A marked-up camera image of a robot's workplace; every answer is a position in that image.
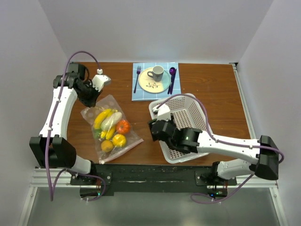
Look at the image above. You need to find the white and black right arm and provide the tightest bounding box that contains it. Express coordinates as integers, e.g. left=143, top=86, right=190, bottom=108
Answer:
left=148, top=119, right=282, bottom=185

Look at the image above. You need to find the pale white-green fake vegetable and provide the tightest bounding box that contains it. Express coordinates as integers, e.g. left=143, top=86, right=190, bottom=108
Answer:
left=101, top=112, right=122, bottom=131

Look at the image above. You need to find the yellow fake banana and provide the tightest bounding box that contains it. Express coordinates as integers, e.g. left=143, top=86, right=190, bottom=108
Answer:
left=93, top=109, right=111, bottom=129

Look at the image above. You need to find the purple plastic fork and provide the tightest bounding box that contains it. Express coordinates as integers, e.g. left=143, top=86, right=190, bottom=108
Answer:
left=134, top=65, right=141, bottom=93

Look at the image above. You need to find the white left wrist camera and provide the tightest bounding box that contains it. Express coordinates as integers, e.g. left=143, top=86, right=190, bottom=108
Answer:
left=92, top=69, right=111, bottom=93

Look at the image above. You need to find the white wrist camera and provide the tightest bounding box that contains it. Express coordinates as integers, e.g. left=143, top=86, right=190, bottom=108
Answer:
left=151, top=104, right=171, bottom=121
left=92, top=69, right=111, bottom=93

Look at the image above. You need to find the blue checkered placemat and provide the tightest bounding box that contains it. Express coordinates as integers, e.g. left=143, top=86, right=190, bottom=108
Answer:
left=131, top=62, right=182, bottom=102

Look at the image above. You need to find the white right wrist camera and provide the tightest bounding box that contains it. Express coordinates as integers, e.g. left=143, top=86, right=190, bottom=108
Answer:
left=151, top=104, right=171, bottom=121

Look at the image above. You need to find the cream and teal plate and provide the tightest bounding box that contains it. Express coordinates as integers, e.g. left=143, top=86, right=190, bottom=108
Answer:
left=138, top=67, right=171, bottom=94

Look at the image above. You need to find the orange fake orange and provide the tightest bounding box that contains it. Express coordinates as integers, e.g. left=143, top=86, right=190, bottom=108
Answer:
left=101, top=140, right=114, bottom=153

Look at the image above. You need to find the aluminium frame rail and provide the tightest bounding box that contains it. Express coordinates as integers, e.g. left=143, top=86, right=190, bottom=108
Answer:
left=30, top=168, right=278, bottom=188

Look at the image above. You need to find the purple plastic knife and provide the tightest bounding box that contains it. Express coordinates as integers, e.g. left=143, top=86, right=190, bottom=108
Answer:
left=167, top=76, right=175, bottom=94

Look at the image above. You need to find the white perforated plastic basket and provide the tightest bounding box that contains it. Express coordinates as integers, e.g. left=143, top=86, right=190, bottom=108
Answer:
left=159, top=94, right=211, bottom=164

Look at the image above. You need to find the yellow felt fake food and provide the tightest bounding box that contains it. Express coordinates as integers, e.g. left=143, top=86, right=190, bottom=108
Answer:
left=112, top=134, right=127, bottom=147

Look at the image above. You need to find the small yellow banana bunch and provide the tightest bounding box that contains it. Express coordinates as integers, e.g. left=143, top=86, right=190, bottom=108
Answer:
left=100, top=126, right=116, bottom=140

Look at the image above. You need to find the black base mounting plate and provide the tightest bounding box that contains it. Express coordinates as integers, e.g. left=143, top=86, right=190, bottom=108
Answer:
left=70, top=163, right=237, bottom=196

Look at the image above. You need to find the purple plastic spoon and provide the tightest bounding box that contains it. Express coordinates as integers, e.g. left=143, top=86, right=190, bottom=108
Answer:
left=169, top=67, right=176, bottom=76

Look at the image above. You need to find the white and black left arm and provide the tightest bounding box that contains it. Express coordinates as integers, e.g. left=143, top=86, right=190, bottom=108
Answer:
left=29, top=63, right=111, bottom=185

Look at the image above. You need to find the orange felt fake food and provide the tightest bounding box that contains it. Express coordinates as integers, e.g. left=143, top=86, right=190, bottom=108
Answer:
left=116, top=120, right=131, bottom=135

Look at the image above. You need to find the clear zip top bag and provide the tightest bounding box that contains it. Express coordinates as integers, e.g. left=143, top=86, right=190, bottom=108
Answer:
left=81, top=95, right=143, bottom=164

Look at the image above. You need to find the grey ceramic mug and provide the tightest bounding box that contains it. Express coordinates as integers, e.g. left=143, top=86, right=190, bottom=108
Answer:
left=147, top=65, right=164, bottom=82

